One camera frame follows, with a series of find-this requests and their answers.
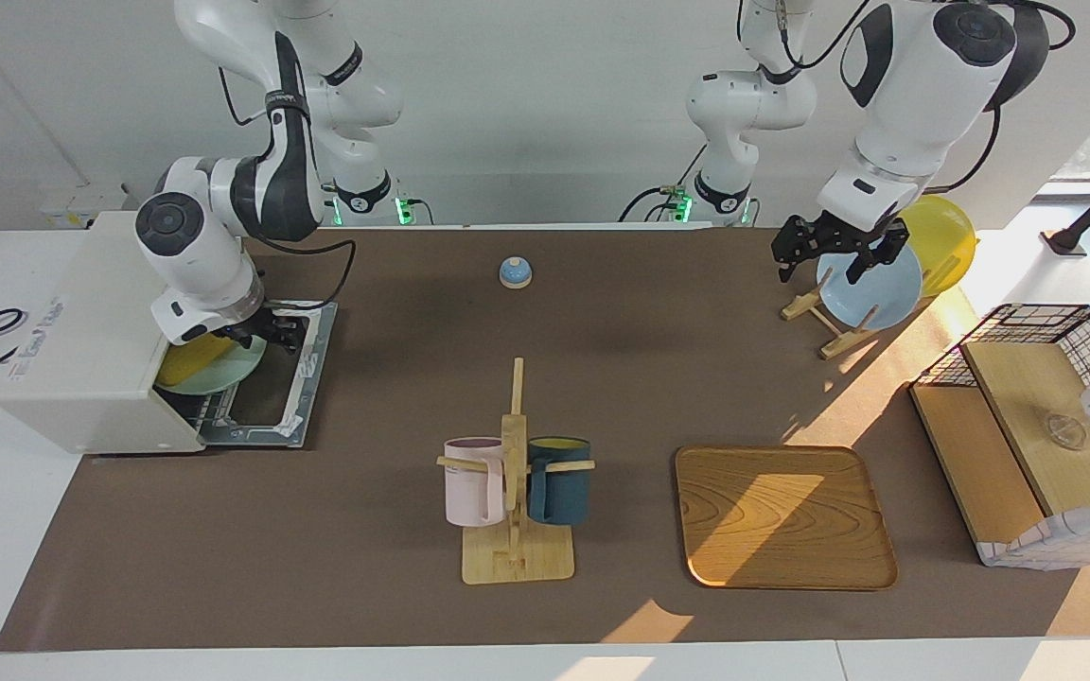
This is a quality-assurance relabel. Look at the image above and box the black base cable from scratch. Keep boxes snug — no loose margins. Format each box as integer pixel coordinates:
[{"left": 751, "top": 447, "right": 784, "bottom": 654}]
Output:
[
  {"left": 618, "top": 186, "right": 674, "bottom": 224},
  {"left": 318, "top": 184, "right": 433, "bottom": 228}
]

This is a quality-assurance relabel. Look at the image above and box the black right base cable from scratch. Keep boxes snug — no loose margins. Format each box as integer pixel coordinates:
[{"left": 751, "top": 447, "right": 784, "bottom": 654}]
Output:
[{"left": 318, "top": 184, "right": 433, "bottom": 228}]

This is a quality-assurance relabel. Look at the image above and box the yellow corn cob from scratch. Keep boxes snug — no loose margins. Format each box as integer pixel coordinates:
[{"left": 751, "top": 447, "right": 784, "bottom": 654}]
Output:
[{"left": 155, "top": 331, "right": 236, "bottom": 389}]

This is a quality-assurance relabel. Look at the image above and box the wooden tray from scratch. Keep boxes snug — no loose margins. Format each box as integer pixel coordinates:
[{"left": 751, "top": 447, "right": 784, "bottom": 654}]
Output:
[{"left": 675, "top": 445, "right": 899, "bottom": 591}]

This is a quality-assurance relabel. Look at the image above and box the light green plate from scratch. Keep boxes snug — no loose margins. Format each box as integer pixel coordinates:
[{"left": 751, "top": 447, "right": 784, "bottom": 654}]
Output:
[{"left": 159, "top": 336, "right": 269, "bottom": 396}]

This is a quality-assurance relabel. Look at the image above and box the wooden plate rack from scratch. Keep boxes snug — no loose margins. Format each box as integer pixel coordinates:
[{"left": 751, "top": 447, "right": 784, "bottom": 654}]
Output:
[{"left": 782, "top": 268, "right": 882, "bottom": 360}]

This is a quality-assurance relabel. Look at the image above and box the small clear glass bowl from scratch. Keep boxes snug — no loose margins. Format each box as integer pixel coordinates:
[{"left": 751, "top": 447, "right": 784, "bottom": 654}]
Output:
[{"left": 1042, "top": 411, "right": 1088, "bottom": 451}]

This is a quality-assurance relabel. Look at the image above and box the brown table mat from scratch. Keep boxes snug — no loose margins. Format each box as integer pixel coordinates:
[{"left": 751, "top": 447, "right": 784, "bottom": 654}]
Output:
[{"left": 0, "top": 227, "right": 1090, "bottom": 654}]

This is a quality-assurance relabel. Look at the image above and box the light blue plate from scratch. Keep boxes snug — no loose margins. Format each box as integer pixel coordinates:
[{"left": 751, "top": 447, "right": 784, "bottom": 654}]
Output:
[{"left": 816, "top": 241, "right": 924, "bottom": 332}]

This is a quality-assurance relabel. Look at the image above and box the dark blue mug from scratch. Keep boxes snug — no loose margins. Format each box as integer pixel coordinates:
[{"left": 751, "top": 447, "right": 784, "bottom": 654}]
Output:
[{"left": 526, "top": 436, "right": 592, "bottom": 527}]

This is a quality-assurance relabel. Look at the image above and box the black left base cable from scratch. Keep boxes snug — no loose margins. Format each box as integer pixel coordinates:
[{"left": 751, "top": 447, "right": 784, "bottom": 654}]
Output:
[{"left": 618, "top": 186, "right": 674, "bottom": 224}]

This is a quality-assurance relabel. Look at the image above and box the white toaster oven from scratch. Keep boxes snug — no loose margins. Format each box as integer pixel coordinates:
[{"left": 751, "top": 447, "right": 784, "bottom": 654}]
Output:
[{"left": 0, "top": 210, "right": 224, "bottom": 456}]

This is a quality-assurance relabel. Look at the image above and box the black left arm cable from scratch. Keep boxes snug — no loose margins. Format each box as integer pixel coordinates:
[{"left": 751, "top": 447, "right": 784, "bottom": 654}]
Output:
[{"left": 931, "top": 0, "right": 1078, "bottom": 194}]

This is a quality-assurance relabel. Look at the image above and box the black wire basket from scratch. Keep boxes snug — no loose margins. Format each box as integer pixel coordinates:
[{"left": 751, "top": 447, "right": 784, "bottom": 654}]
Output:
[{"left": 912, "top": 303, "right": 1090, "bottom": 474}]

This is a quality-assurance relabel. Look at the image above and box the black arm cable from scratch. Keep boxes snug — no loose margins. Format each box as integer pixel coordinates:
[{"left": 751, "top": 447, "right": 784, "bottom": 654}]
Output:
[
  {"left": 931, "top": 0, "right": 1078, "bottom": 194},
  {"left": 218, "top": 57, "right": 358, "bottom": 309}
]

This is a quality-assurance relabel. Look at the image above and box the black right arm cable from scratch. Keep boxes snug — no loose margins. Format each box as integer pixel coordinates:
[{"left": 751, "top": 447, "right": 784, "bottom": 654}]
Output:
[{"left": 218, "top": 57, "right": 358, "bottom": 309}]

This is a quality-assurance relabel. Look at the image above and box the oven door with glass window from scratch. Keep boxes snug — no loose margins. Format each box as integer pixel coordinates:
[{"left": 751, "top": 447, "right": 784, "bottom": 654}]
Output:
[{"left": 197, "top": 301, "right": 339, "bottom": 450}]

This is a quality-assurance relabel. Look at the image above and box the wooden stepped stand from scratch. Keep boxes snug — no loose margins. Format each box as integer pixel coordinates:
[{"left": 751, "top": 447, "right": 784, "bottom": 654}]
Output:
[{"left": 909, "top": 340, "right": 1090, "bottom": 568}]

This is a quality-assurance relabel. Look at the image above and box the white wall power outlet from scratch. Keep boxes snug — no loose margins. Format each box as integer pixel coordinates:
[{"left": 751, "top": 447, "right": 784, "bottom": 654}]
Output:
[{"left": 39, "top": 183, "right": 130, "bottom": 229}]

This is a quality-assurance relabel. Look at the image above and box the pink mug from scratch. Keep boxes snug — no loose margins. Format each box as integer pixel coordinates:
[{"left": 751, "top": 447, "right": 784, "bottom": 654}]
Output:
[{"left": 444, "top": 436, "right": 508, "bottom": 528}]

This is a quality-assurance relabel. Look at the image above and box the wooden mug rack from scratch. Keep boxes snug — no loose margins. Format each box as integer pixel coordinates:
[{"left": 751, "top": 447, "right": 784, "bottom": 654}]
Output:
[{"left": 437, "top": 357, "right": 596, "bottom": 585}]

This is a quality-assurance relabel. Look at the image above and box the white checked cloth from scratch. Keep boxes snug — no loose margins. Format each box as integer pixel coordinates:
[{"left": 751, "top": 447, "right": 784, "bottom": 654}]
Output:
[{"left": 976, "top": 498, "right": 1090, "bottom": 571}]

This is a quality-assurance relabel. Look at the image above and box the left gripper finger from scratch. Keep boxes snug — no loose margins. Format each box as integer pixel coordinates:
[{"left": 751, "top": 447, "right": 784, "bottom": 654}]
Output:
[
  {"left": 771, "top": 217, "right": 817, "bottom": 284},
  {"left": 845, "top": 221, "right": 911, "bottom": 286}
]

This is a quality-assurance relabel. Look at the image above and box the yellow plate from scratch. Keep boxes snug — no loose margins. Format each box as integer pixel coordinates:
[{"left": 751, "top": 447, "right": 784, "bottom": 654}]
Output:
[{"left": 897, "top": 194, "right": 977, "bottom": 299}]

